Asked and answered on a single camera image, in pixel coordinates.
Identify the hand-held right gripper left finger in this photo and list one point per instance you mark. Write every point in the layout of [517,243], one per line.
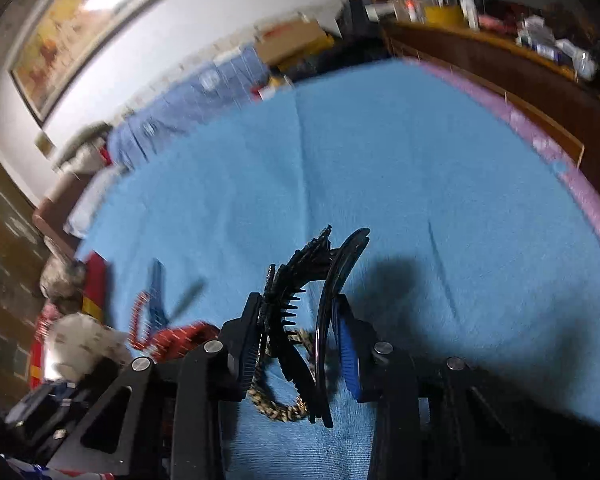
[247,360]

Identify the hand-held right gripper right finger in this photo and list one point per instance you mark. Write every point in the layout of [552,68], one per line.
[347,357]

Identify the leopard print scrunchie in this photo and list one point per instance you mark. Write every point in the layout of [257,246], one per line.
[275,410]

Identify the black headband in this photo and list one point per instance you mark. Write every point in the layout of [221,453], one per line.
[342,260]

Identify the black toothed hair clip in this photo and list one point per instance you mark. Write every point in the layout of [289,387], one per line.
[300,265]

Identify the red-edged white box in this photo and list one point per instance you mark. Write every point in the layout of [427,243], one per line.
[96,280]

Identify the white scrunchie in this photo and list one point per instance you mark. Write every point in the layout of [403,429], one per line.
[80,345]

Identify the red plaid scrunchie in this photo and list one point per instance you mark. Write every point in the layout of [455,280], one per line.
[185,335]

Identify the blue striped hair band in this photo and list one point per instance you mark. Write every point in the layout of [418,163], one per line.
[156,285]

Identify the patterned cushion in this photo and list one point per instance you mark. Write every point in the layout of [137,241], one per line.
[62,280]

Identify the wooden wardrobe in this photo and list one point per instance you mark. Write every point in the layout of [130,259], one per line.
[5,260]

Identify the blue blanket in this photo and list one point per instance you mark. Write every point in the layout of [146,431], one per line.
[380,185]

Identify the brown headboard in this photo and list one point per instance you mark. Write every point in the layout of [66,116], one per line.
[55,210]

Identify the white pillow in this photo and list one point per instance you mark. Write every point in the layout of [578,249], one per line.
[92,200]

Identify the blue plaid bed sheet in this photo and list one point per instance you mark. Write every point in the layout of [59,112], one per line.
[190,105]

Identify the grey pillow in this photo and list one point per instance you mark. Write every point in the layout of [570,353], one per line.
[85,135]

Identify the cardboard box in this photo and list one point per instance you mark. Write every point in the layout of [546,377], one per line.
[290,40]

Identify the wooden cabinet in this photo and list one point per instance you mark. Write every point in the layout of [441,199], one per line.
[530,85]

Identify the yellow container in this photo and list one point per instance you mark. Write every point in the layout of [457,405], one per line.
[442,14]

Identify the clear plastic bottle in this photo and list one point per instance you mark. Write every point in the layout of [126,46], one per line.
[582,62]

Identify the small wall picture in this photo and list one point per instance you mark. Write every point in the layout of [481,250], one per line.
[45,145]

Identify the framed wall painting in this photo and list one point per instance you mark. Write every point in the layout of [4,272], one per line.
[80,25]

